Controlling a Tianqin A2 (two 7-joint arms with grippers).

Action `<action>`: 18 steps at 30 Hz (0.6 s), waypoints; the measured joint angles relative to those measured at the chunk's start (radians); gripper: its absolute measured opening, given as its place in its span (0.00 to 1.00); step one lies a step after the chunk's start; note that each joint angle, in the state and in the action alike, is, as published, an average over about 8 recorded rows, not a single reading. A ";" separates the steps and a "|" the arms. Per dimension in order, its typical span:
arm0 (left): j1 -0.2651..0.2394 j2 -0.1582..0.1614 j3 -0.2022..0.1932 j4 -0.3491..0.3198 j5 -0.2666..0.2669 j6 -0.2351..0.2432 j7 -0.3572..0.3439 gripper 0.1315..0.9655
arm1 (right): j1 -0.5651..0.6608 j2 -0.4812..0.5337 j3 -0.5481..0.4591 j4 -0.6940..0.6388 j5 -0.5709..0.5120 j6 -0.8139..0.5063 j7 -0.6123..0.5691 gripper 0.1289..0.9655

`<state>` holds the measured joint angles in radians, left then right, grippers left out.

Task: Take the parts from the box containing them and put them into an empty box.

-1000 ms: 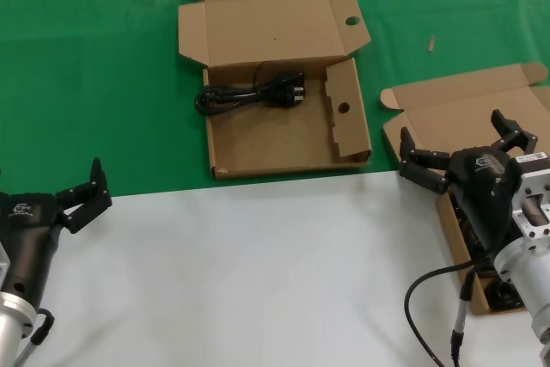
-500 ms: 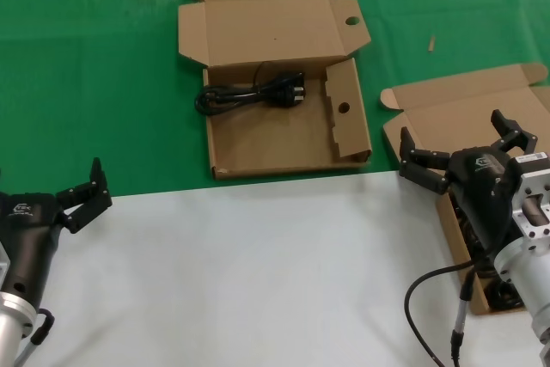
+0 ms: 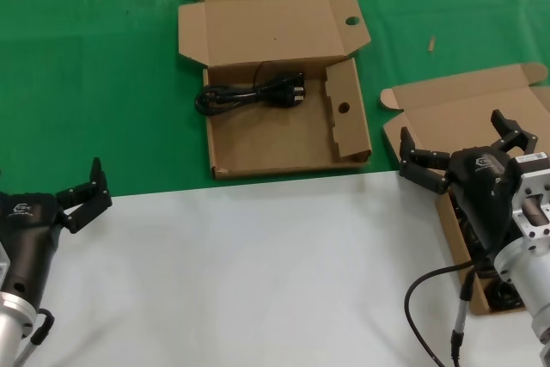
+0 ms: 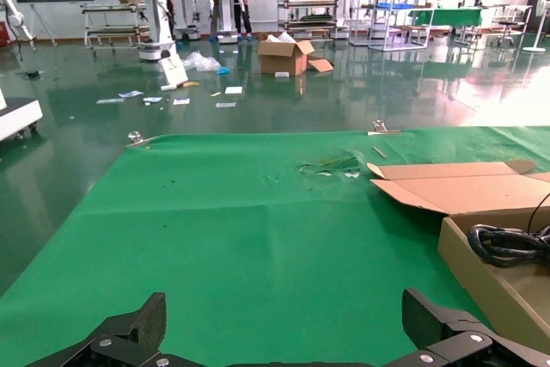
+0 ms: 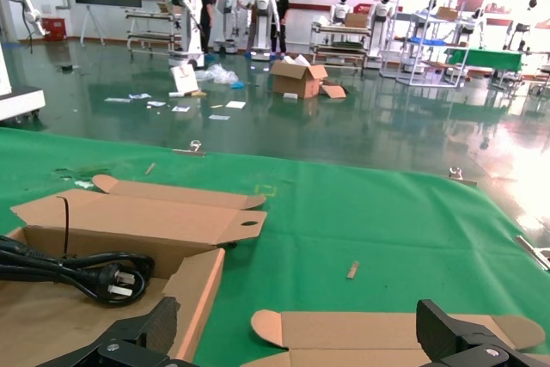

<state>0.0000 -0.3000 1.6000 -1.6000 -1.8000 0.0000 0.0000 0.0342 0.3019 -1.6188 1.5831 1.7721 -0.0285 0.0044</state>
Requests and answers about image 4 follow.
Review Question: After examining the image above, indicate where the white leaning box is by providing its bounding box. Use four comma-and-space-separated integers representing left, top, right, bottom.
158, 52, 191, 92

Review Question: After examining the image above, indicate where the black power cable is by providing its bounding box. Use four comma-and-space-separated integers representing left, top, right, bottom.
467, 192, 550, 269

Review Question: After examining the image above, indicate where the black stool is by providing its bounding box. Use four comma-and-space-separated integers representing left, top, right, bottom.
491, 18, 518, 49

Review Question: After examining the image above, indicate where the tall metal shelf rack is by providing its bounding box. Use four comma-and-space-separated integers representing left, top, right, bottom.
348, 0, 432, 52

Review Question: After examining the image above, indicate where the green table cloth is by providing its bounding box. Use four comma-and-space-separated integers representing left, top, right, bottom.
0, 125, 550, 367

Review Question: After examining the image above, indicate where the metal cart with shelves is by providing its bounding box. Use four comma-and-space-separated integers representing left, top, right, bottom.
276, 0, 350, 40

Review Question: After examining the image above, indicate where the green covered table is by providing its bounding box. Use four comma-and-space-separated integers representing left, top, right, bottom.
406, 6, 485, 44

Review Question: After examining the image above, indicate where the cardboard box with holed flap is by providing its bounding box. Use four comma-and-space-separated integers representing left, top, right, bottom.
366, 159, 550, 355

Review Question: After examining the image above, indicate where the silver binder clip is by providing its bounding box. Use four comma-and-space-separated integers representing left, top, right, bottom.
125, 129, 159, 149
367, 119, 403, 137

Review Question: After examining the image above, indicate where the white standing fan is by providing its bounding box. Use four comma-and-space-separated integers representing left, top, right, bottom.
522, 0, 550, 53

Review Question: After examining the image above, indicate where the flat cardboard piece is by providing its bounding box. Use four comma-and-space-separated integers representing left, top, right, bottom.
306, 56, 335, 73

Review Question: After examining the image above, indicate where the clear plastic bag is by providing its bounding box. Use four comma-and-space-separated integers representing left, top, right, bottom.
182, 50, 223, 74

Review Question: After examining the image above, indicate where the large open cardboard box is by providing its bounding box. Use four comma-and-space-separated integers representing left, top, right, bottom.
256, 33, 317, 77

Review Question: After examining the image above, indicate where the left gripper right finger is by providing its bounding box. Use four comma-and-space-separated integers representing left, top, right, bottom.
384, 288, 550, 367

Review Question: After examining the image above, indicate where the white robot base platform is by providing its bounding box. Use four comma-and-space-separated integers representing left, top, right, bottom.
0, 87, 44, 144

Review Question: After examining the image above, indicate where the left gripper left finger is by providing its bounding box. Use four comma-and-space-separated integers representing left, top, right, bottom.
23, 291, 181, 367

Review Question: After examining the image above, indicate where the long metal table rack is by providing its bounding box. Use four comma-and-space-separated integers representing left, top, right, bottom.
80, 0, 152, 51

